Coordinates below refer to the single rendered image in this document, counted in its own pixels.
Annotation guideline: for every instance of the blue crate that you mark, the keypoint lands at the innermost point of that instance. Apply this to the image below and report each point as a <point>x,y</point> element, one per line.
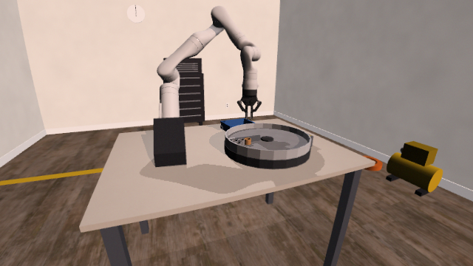
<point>227,124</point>

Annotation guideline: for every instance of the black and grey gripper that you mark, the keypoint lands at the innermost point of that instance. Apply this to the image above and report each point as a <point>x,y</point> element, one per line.
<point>249,101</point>

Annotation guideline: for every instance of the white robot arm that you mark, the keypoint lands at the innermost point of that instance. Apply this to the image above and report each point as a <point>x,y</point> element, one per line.
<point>169,93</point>

